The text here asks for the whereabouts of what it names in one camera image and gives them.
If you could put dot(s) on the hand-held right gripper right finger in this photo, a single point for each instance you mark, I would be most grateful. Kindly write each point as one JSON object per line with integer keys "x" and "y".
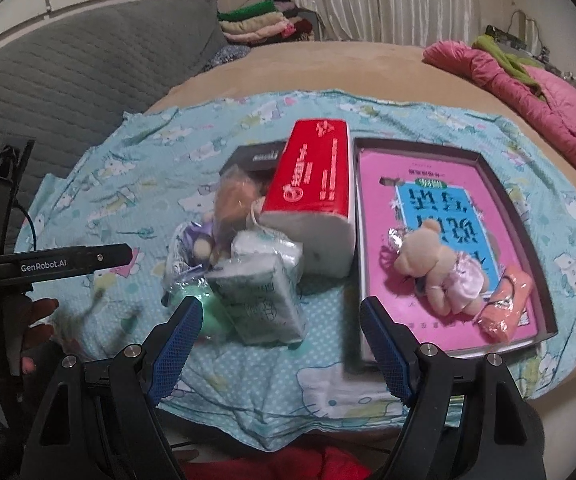
{"x": 385, "y": 350}

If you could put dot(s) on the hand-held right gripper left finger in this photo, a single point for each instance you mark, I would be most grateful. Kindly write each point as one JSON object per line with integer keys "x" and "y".
{"x": 180, "y": 335}

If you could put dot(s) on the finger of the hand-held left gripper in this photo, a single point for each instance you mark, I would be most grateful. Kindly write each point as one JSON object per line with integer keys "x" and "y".
{"x": 110, "y": 257}

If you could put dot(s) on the dark print tissue pack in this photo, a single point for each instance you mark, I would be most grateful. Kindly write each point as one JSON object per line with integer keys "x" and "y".
{"x": 263, "y": 305}

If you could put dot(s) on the pale green tissue pack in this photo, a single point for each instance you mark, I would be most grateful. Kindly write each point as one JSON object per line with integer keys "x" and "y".
{"x": 263, "y": 247}

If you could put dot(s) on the brown teddy bear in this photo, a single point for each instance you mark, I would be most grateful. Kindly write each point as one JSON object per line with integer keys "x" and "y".
{"x": 233, "y": 205}

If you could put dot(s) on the pink book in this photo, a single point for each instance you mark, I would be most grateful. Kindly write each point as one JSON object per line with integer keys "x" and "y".
{"x": 373, "y": 220}
{"x": 518, "y": 245}

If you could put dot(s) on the red tissue pack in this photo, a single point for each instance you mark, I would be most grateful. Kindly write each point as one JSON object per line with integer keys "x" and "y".
{"x": 313, "y": 170}

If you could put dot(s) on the person's left hand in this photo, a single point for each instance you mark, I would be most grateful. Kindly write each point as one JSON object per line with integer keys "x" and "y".
{"x": 38, "y": 332}

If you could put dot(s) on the purple plush toy in bag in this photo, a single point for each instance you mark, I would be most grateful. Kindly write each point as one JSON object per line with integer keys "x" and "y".
{"x": 195, "y": 240}

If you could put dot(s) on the blue cartoon printed sheet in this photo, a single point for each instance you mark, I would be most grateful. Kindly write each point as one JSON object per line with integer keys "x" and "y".
{"x": 288, "y": 375}

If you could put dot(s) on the beige teddy bear pink dress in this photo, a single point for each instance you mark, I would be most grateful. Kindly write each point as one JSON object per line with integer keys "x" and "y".
{"x": 423, "y": 255}

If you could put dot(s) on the orange snack packet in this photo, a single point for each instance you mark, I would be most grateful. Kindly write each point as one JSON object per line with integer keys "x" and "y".
{"x": 505, "y": 305}

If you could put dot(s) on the red cloth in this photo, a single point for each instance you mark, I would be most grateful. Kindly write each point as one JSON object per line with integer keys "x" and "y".
{"x": 293, "y": 465}

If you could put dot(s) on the black small box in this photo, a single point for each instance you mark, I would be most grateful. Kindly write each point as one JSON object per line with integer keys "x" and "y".
{"x": 253, "y": 157}

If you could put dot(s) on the dark floral cloth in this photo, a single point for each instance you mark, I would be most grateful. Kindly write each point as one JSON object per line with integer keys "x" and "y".
{"x": 228, "y": 55}

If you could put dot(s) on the stack of folded clothes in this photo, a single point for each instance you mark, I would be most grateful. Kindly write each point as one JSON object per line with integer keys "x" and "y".
{"x": 258, "y": 25}

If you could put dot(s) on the beige bed blanket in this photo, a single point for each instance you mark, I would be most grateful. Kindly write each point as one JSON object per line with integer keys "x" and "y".
{"x": 343, "y": 65}

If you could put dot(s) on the pink quilt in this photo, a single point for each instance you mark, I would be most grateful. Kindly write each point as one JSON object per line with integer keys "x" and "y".
{"x": 543, "y": 100}

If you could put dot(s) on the green cloth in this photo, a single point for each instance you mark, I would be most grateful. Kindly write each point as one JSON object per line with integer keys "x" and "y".
{"x": 508, "y": 60}

